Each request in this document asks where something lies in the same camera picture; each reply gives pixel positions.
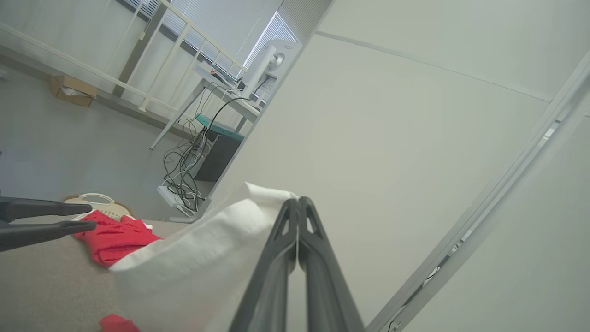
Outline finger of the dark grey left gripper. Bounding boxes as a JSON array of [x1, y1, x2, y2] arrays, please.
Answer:
[[0, 220, 97, 252], [0, 197, 93, 223]]

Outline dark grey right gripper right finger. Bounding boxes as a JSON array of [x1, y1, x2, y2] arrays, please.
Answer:
[[298, 196, 366, 332]]

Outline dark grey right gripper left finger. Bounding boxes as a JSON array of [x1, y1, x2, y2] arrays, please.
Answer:
[[229, 197, 300, 332]]

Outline red shorts with white trim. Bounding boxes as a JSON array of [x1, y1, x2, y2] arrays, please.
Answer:
[[73, 210, 163, 268]]

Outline red jersey with white sleeves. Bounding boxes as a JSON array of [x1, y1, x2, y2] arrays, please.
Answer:
[[99, 182, 300, 332]]

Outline cream perforated laundry basket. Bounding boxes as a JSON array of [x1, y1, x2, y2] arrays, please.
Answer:
[[62, 193, 133, 221]]

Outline brown cardboard box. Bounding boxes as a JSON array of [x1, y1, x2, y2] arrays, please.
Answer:
[[50, 75, 98, 108]]

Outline white power strip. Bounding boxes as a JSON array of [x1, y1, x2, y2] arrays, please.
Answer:
[[156, 185, 196, 216]]

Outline black computer case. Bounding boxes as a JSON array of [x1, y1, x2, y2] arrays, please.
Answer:
[[196, 130, 242, 183]]

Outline teal flat box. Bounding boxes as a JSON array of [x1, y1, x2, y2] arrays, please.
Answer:
[[195, 114, 245, 142]]

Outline white metal desk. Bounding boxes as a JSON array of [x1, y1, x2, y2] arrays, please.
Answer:
[[150, 65, 263, 150]]

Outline white monitor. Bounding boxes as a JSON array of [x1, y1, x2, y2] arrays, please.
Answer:
[[240, 39, 303, 100]]

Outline grey metal partition post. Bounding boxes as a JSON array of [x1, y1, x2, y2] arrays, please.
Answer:
[[366, 51, 590, 332]]

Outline white railing frame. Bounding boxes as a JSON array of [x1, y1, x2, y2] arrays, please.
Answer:
[[0, 0, 247, 113]]

